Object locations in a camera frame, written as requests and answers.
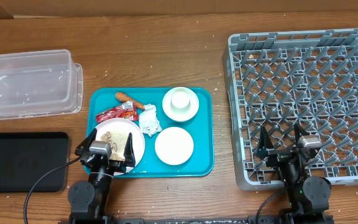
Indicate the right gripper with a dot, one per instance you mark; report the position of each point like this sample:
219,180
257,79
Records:
265,149

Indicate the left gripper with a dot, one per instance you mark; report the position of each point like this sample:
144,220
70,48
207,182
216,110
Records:
118,167

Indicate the rice and peanuts food waste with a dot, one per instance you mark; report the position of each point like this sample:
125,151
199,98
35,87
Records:
117,141

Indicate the large white plate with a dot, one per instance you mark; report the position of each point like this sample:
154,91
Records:
124,125

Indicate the red snack wrapper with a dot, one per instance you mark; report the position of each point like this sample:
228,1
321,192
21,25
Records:
125,110

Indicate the white tissue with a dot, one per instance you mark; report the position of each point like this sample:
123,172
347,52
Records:
148,122

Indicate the orange carrot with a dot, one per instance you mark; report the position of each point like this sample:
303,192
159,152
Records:
122,97

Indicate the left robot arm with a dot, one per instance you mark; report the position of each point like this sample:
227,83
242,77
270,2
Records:
88,199

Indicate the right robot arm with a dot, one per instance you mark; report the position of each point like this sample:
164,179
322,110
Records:
308,196

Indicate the grey dishwasher rack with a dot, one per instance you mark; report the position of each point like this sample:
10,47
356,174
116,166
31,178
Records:
278,79

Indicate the clear plastic waste bin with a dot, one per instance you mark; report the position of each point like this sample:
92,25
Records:
41,83

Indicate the small white plate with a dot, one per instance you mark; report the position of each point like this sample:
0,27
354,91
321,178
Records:
174,146

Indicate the teal plastic serving tray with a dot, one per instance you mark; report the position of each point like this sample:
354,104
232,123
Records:
199,127

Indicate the white saucer bowl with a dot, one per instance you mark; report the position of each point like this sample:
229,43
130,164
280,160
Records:
180,115

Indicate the white upside-down cup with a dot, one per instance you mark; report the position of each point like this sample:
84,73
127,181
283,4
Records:
180,100

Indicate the black plastic tray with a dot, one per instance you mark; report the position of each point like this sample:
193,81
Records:
25,157

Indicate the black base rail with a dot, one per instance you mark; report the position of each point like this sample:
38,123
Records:
197,221

